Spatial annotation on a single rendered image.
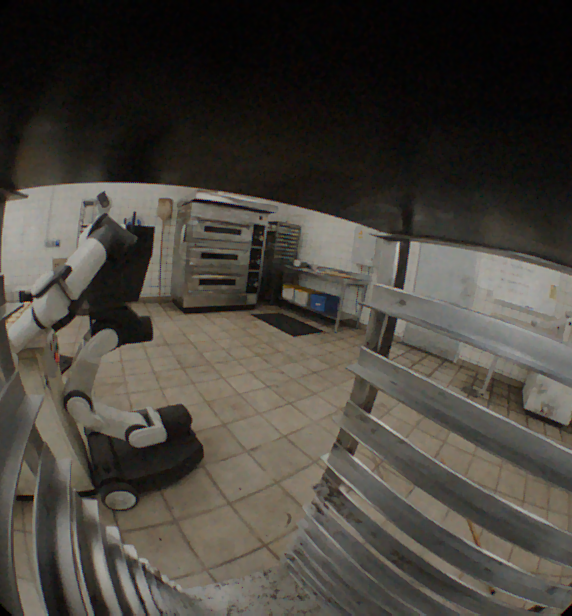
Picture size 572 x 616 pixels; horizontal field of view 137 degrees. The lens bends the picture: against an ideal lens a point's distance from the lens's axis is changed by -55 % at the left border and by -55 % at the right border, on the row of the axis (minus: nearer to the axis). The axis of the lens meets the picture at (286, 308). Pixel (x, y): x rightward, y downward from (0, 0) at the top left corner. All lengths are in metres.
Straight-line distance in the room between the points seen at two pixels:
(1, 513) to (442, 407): 0.40
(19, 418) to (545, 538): 0.55
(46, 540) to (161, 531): 1.07
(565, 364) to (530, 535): 0.22
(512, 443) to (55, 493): 0.46
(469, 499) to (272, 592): 0.82
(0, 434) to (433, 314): 0.43
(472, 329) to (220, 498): 1.31
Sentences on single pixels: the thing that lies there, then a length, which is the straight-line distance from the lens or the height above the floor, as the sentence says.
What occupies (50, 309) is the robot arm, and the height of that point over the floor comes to 1.03.
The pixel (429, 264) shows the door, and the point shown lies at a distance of 4.17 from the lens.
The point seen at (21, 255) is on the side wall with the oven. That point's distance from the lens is 5.34.
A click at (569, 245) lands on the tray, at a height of 1.22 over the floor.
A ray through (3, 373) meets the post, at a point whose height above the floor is 1.08.
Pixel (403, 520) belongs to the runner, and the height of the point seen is 0.86.
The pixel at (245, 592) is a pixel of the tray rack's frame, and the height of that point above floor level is 0.15.
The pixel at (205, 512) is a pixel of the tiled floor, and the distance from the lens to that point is 1.34.
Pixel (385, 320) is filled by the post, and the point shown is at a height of 1.11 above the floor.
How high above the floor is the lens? 1.18
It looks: 13 degrees down
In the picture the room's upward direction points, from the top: 7 degrees clockwise
